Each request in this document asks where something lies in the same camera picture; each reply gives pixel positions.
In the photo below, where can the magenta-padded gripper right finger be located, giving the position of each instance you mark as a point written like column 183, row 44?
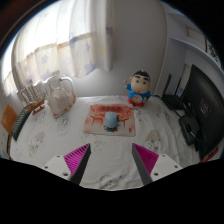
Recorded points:
column 146, row 157

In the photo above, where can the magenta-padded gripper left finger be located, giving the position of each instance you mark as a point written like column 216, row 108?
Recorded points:
column 77, row 156

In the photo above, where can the light blue computer mouse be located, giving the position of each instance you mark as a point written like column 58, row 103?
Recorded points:
column 111, row 120

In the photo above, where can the red printed mouse pad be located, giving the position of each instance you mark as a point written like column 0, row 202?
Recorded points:
column 95, row 123

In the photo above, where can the white printed tablecloth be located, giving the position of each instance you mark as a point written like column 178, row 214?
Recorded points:
column 110, row 150

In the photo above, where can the large white conch shell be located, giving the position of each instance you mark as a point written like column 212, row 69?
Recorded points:
column 60, row 100

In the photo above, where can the wooden model sailing ship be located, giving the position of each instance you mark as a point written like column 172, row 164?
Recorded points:
column 35, row 106

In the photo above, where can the black keyboard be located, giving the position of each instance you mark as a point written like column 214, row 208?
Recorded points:
column 20, row 123

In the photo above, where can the cartoon boy figurine clock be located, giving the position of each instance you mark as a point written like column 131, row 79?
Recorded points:
column 138, row 90

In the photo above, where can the white radiator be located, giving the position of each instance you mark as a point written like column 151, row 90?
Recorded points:
column 72, row 85

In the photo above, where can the black monitor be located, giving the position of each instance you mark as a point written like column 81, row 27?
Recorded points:
column 205, row 106

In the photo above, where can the orange wooden chair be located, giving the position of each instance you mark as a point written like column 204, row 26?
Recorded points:
column 8, row 118

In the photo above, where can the white star-print curtain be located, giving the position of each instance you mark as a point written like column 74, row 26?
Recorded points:
column 66, row 43

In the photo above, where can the white wall shelf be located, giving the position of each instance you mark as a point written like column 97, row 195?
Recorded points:
column 193, row 46

